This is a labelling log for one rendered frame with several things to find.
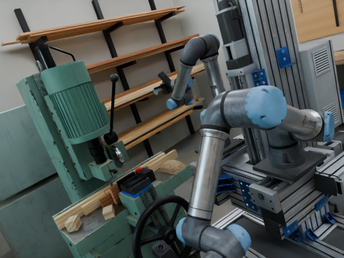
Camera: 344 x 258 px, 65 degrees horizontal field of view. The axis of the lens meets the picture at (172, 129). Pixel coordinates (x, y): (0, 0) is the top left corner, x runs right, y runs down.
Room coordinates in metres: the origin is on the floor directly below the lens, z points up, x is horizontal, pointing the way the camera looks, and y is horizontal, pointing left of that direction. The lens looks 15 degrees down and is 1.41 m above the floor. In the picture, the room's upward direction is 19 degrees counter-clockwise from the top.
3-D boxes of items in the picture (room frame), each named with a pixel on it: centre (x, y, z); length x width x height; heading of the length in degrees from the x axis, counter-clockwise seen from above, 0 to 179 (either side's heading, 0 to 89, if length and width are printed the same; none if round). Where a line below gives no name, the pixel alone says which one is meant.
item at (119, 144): (1.38, 0.32, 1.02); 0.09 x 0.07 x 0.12; 126
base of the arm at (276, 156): (1.09, -0.45, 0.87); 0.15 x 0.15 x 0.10
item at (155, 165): (1.21, 0.24, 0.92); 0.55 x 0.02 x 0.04; 126
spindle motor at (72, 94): (1.14, 0.34, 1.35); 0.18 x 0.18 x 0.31
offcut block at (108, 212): (0.97, 0.34, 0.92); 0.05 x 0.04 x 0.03; 7
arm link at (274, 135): (1.08, -0.45, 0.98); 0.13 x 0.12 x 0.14; 38
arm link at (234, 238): (0.61, -0.04, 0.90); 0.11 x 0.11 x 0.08; 38
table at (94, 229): (1.07, 0.25, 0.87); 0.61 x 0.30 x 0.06; 126
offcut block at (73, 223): (0.97, 0.49, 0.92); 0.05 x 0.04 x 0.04; 173
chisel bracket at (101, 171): (1.16, 0.35, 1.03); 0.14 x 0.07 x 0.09; 36
